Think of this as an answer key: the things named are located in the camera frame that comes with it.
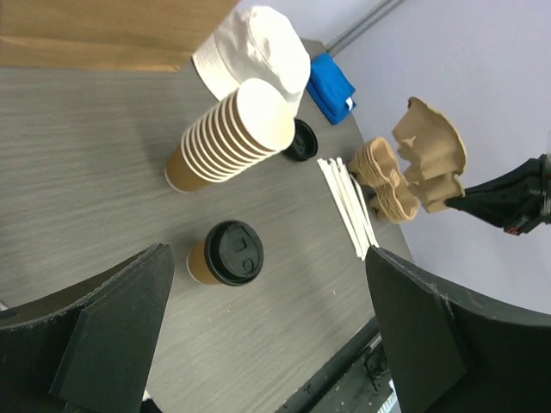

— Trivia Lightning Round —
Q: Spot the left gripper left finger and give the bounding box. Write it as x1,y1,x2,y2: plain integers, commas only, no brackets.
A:
1,243,175,412

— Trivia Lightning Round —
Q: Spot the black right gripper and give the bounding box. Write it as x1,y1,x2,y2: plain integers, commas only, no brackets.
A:
445,153,550,235

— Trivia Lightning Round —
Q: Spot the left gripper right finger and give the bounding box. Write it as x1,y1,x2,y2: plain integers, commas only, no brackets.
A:
365,247,550,412

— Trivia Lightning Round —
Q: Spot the brown cardboard cup carrier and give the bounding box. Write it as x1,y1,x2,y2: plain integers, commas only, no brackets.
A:
392,96,467,213

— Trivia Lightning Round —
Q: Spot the single brown paper cup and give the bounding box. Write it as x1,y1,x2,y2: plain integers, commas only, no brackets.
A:
186,238,221,286

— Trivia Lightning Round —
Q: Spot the black plastic cup lid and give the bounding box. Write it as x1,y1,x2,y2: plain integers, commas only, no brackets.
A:
204,220,264,287

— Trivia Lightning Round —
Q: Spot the stack of cardboard cup carriers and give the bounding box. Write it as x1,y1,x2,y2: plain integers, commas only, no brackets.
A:
347,137,420,224

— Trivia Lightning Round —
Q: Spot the white wrapped straws bundle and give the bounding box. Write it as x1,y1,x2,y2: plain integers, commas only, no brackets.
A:
317,157,379,262

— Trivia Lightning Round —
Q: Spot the blue folded cloth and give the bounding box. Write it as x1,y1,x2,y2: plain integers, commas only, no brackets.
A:
306,53,356,125

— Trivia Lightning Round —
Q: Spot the stack of black lids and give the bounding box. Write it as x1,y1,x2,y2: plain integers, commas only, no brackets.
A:
283,119,319,162

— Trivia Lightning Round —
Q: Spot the stack of paper cups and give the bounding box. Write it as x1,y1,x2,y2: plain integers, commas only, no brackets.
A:
164,78,295,193

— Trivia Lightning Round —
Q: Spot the white bucket hat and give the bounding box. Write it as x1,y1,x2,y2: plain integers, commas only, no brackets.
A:
192,5,311,115

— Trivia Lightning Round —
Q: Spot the brown paper bag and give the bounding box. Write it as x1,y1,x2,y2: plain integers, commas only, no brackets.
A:
1,0,236,72

